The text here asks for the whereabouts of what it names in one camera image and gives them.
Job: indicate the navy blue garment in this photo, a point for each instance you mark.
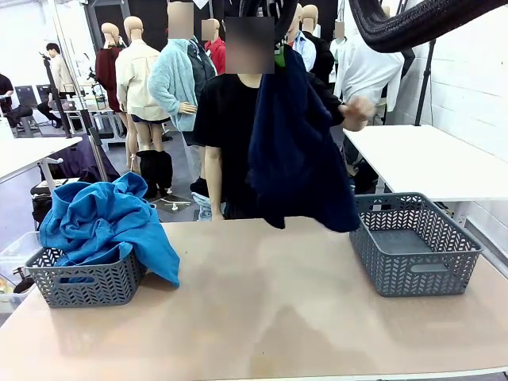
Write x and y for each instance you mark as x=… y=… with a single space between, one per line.
x=293 y=158

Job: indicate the person's right forearm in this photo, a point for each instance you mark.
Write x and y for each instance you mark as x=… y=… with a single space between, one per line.
x=214 y=186

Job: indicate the person's left hand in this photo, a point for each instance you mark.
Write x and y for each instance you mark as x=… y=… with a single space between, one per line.
x=357 y=113

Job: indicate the person's right hand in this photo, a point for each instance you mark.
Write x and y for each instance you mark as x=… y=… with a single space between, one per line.
x=218 y=217

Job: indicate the mannequin in star print trousers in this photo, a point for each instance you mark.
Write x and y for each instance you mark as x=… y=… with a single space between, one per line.
x=305 y=47

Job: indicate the mannequin in black coat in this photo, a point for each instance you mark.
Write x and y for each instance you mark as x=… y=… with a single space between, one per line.
x=323 y=59

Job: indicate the mannequin in pale mint top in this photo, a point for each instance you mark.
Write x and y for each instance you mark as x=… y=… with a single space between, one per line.
x=338 y=37

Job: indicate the mannequin in red shirt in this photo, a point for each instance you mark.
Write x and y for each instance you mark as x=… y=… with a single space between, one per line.
x=217 y=51

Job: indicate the person in black t-shirt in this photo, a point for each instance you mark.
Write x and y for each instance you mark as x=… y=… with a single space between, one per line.
x=226 y=131

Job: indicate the mannequin in light blue fleece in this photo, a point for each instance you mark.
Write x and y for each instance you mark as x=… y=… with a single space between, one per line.
x=174 y=87

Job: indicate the black tripod stand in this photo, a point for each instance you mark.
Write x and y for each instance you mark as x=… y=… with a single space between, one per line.
x=422 y=87

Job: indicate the mannequin in cream jacket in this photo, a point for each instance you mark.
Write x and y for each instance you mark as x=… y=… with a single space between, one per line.
x=137 y=79

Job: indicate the black trousers at mannequin feet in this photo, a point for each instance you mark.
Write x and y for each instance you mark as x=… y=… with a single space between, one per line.
x=155 y=170
x=200 y=186

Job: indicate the light denim jeans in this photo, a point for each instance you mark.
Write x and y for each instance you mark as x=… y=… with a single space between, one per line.
x=202 y=208

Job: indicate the mannequin in maroon top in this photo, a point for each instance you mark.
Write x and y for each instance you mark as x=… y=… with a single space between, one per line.
x=106 y=67

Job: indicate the large white table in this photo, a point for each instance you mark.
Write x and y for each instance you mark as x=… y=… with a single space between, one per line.
x=428 y=158

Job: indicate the cluttered background desk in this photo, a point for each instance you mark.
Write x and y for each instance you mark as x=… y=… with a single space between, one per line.
x=91 y=107

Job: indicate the silver metal pole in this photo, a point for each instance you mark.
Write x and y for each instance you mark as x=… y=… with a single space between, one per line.
x=75 y=87

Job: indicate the person in beige jacket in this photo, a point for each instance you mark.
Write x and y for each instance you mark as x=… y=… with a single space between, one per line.
x=61 y=71

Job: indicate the dark purple cloth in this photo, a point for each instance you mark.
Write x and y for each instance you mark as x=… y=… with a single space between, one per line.
x=85 y=158

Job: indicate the grey woven plastic basket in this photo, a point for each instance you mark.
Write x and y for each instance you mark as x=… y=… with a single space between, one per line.
x=99 y=285
x=416 y=278

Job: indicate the white table with metal leg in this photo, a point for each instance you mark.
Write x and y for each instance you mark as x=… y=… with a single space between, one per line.
x=24 y=151

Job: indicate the person in black at edge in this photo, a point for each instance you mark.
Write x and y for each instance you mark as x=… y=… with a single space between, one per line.
x=6 y=95

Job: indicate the black bag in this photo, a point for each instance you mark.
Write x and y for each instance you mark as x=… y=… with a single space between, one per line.
x=39 y=202

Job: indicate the clear plastic box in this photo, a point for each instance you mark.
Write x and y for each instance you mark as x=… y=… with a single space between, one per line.
x=16 y=254

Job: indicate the mannequin base plate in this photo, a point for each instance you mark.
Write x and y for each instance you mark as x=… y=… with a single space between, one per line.
x=174 y=204

